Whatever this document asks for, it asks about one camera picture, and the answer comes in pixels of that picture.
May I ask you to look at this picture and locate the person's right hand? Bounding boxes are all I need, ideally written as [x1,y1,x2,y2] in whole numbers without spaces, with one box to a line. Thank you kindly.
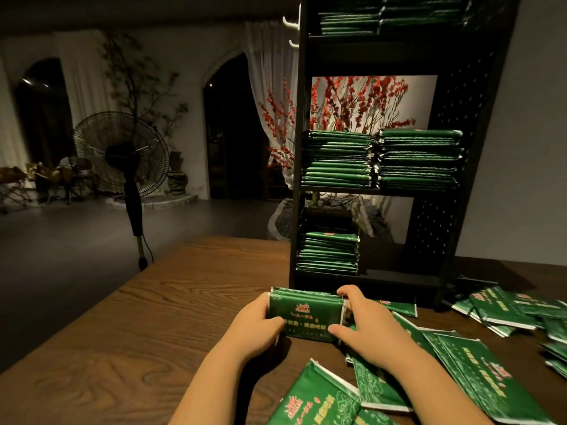
[326,284,423,372]

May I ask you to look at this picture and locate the person's left hand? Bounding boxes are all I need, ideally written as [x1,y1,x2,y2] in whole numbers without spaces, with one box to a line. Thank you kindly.
[217,292,288,368]

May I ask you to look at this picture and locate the bundle of green packets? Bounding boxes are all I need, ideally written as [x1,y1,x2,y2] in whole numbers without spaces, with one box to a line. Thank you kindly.
[268,286,348,344]

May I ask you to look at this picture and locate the pile of green packets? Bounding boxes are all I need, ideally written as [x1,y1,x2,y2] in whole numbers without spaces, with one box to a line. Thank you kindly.
[268,279,567,425]

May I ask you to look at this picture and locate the black metal shelf rack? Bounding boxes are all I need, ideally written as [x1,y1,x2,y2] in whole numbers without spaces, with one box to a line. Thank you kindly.
[288,0,524,308]

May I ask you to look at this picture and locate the person's left forearm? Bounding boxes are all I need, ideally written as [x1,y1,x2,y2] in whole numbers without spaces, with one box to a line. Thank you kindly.
[168,349,267,425]

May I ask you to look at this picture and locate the person's right forearm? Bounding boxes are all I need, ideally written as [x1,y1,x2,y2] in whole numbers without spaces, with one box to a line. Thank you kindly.
[381,345,496,425]

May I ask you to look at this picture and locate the dark vase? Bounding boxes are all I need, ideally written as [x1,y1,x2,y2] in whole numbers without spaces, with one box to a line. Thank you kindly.
[165,151,190,197]

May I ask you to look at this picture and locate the black standing fan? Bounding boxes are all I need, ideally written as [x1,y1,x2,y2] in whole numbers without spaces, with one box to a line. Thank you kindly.
[73,110,171,271]

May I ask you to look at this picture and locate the red berry branches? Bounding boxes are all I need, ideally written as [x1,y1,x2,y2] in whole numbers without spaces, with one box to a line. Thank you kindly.
[259,75,418,169]

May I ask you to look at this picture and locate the white curtain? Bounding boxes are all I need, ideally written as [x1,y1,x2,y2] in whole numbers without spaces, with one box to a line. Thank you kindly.
[53,31,120,129]
[245,22,302,178]

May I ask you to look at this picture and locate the bare branched tree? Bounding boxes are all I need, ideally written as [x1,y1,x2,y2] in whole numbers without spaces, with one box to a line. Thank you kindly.
[99,31,190,156]

